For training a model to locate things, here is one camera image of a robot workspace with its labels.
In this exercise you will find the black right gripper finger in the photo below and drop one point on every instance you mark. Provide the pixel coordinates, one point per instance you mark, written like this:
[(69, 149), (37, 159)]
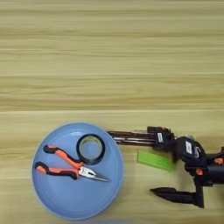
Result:
[(154, 129)]

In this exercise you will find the black hex key set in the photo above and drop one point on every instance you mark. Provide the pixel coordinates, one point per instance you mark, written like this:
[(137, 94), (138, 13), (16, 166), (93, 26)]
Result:
[(131, 138)]

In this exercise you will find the black tape roll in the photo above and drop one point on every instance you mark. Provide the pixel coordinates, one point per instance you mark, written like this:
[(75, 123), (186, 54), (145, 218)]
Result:
[(80, 156)]

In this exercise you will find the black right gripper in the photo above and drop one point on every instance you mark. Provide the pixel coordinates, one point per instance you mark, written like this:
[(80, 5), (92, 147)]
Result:
[(213, 173)]

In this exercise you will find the green rectangular block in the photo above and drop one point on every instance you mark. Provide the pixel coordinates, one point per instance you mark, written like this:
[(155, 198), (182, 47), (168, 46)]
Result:
[(154, 160)]

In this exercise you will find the blue round plate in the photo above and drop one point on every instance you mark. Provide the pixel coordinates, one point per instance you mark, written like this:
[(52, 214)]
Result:
[(73, 201)]

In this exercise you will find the orange black needle-nose pliers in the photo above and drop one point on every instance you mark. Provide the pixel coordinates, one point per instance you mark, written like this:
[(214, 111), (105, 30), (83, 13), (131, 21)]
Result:
[(68, 159)]

